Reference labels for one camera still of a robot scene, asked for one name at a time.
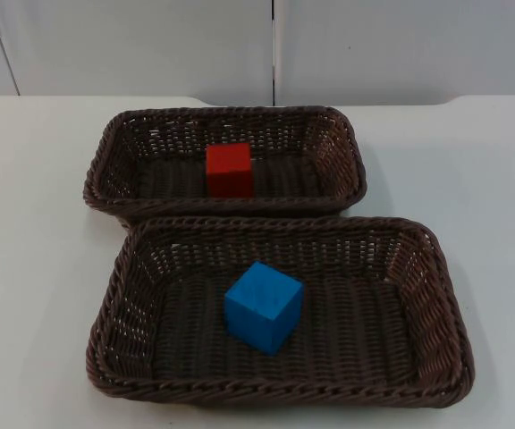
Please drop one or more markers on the red cube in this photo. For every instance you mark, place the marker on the red cube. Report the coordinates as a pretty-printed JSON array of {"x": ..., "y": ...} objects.
[{"x": 230, "y": 170}]

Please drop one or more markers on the dark brown wicker basket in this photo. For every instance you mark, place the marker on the dark brown wicker basket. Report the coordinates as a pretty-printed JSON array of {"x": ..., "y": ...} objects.
[
  {"x": 159, "y": 179},
  {"x": 351, "y": 322}
]

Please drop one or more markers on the blue cube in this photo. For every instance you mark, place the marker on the blue cube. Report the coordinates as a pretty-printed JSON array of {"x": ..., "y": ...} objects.
[{"x": 262, "y": 308}]

